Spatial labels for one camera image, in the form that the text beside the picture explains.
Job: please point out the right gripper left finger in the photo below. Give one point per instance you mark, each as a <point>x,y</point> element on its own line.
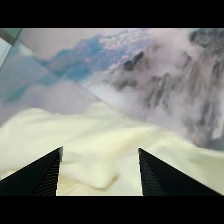
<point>36,178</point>

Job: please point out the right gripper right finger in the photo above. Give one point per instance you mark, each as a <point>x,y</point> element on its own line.
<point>160,180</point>

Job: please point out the cream T-shirt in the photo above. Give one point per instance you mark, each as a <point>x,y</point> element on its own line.
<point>100,143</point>

